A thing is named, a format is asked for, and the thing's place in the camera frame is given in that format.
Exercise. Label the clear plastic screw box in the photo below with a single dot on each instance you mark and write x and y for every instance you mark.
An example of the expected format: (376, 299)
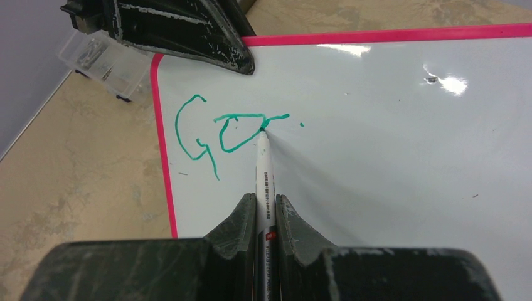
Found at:
(123, 70)

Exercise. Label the white green whiteboard marker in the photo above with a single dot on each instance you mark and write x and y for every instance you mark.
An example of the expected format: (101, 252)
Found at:
(266, 262)

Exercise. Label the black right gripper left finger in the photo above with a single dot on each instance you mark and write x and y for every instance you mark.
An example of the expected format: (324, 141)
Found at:
(218, 266)

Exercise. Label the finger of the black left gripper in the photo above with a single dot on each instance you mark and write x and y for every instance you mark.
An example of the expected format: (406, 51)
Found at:
(211, 31)

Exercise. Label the pink framed whiteboard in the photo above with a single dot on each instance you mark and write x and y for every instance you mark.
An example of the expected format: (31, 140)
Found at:
(416, 137)

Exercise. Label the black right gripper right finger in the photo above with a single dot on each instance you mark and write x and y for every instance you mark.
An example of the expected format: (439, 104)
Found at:
(314, 268)

